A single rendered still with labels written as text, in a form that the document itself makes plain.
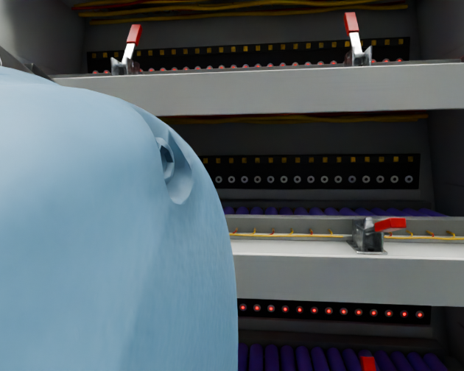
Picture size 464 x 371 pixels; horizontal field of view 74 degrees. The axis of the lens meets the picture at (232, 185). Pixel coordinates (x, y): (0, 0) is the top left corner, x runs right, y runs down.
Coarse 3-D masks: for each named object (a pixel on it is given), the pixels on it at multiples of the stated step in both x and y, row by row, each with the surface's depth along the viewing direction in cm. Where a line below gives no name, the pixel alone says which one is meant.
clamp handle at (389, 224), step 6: (366, 222) 30; (372, 222) 30; (378, 222) 26; (384, 222) 25; (390, 222) 24; (396, 222) 24; (402, 222) 24; (366, 228) 30; (372, 228) 28; (378, 228) 26; (384, 228) 25; (390, 228) 24; (396, 228) 24; (402, 228) 24
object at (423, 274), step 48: (240, 192) 48; (288, 192) 48; (336, 192) 47; (384, 192) 46; (240, 240) 34; (288, 240) 34; (240, 288) 30; (288, 288) 30; (336, 288) 29; (384, 288) 29; (432, 288) 28
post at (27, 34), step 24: (0, 0) 40; (24, 0) 45; (48, 0) 49; (0, 24) 40; (24, 24) 45; (48, 24) 49; (72, 24) 56; (24, 48) 45; (48, 48) 49; (72, 48) 56; (72, 72) 56
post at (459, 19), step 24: (432, 0) 48; (456, 0) 42; (432, 24) 48; (456, 24) 42; (432, 48) 48; (456, 48) 42; (432, 120) 48; (456, 120) 42; (432, 144) 48; (456, 144) 42; (432, 168) 48; (456, 168) 42; (456, 312) 42
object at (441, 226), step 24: (240, 216) 36; (264, 216) 35; (288, 216) 35; (312, 216) 35; (336, 216) 35; (360, 216) 35; (384, 216) 35; (408, 216) 35; (432, 216) 34; (456, 216) 34
